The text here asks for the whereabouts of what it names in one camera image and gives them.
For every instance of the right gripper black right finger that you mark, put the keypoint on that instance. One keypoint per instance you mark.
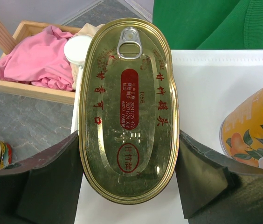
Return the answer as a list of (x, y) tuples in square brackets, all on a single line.
[(215, 189)]

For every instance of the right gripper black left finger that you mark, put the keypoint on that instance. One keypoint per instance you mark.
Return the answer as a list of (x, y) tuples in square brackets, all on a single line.
[(44, 188)]

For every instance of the yellow labelled can white lid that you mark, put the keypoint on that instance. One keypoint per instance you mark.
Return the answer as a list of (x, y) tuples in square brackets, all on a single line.
[(241, 133)]

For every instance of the white plastic cube cabinet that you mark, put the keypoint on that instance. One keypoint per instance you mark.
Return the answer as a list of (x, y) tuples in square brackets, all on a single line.
[(210, 85)]

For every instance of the pink crumpled cloth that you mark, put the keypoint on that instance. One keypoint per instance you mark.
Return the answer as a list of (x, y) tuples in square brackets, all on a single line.
[(39, 60)]

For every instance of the wooden clothes rack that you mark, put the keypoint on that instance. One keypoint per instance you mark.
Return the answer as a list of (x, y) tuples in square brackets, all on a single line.
[(9, 42)]

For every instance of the beige crumpled cloth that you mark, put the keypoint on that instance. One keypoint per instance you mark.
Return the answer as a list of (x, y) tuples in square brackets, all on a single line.
[(87, 32)]

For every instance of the green tank top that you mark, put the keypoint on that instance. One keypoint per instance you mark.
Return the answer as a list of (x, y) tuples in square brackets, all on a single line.
[(210, 24)]

